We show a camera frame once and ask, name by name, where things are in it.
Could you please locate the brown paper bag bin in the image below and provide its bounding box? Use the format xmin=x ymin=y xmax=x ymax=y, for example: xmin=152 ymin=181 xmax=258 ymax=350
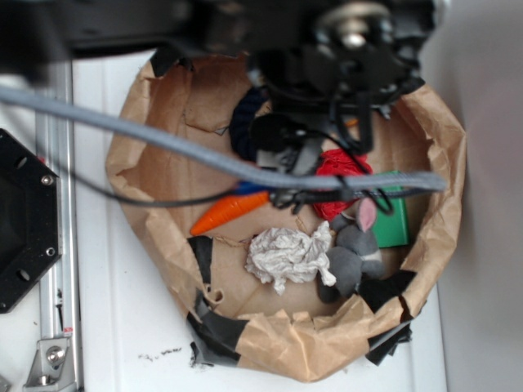
xmin=106 ymin=56 xmax=467 ymax=382

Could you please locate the crumpled white paper ball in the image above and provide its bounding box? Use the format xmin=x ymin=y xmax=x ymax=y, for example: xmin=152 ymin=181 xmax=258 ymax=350
xmin=245 ymin=220 xmax=337 ymax=296

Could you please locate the green wooden block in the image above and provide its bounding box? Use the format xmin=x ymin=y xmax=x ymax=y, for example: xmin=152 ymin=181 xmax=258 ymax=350
xmin=372 ymin=196 xmax=410 ymax=248

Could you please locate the grey sleeved cable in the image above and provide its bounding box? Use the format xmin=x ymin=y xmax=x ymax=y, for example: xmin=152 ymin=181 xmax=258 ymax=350
xmin=0 ymin=87 xmax=447 ymax=193

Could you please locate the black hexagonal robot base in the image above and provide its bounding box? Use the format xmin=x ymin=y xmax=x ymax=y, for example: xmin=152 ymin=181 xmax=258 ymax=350
xmin=1 ymin=129 xmax=60 ymax=314

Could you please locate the dark blue rope loop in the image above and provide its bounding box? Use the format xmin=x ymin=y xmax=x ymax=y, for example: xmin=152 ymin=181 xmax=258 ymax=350
xmin=228 ymin=87 xmax=270 ymax=161

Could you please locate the orange woven basket toy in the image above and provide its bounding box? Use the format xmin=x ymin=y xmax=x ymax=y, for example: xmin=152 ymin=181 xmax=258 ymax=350
xmin=345 ymin=118 xmax=359 ymax=127

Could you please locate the aluminium rail frame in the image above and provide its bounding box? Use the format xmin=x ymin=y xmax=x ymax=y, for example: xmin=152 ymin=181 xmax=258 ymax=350
xmin=25 ymin=60 xmax=85 ymax=392

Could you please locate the grey plush bunny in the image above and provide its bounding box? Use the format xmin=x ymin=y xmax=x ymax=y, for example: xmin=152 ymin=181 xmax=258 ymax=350
xmin=318 ymin=198 xmax=386 ymax=303

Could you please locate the orange toy carrot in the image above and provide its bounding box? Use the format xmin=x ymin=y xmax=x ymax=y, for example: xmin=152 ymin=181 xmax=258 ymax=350
xmin=190 ymin=191 xmax=269 ymax=236

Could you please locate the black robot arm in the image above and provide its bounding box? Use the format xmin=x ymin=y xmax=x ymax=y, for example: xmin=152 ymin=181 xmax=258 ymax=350
xmin=1 ymin=1 xmax=443 ymax=175

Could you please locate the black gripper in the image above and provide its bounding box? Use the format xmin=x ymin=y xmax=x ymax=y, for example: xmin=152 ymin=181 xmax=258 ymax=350
xmin=248 ymin=1 xmax=434 ymax=176

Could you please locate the metal corner bracket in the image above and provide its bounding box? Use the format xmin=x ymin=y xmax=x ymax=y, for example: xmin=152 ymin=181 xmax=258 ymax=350
xmin=23 ymin=337 xmax=78 ymax=391

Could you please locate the red paper ball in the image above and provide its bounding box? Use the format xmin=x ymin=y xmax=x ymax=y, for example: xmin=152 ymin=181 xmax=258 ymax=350
xmin=313 ymin=149 xmax=373 ymax=221

